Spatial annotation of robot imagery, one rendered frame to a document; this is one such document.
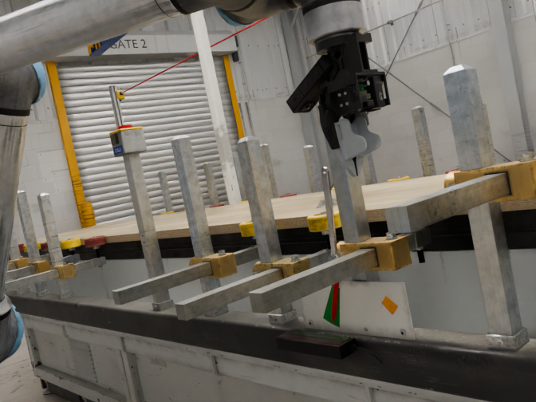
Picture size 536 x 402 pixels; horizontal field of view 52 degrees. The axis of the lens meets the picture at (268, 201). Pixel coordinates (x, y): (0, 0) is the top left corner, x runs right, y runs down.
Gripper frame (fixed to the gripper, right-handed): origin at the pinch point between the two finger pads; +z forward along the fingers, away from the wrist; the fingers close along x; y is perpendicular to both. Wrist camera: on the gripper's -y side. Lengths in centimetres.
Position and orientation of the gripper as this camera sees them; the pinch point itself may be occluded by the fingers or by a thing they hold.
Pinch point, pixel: (351, 168)
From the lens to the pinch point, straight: 90.1
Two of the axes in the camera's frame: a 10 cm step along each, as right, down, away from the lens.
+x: 7.4, -1.8, 6.4
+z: 1.9, 9.8, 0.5
